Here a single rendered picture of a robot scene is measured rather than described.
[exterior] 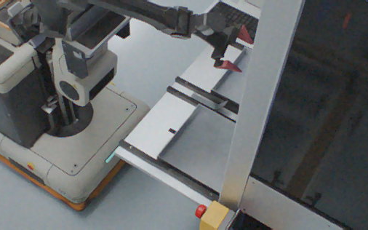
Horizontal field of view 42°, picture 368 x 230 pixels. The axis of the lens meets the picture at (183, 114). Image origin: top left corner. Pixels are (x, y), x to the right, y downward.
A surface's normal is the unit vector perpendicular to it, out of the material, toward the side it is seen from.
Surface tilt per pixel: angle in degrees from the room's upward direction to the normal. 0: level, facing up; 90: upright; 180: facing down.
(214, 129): 0
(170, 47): 0
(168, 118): 0
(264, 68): 90
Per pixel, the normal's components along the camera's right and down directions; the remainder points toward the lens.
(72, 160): 0.04, -0.59
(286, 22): -0.55, 0.66
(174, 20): 0.76, 0.02
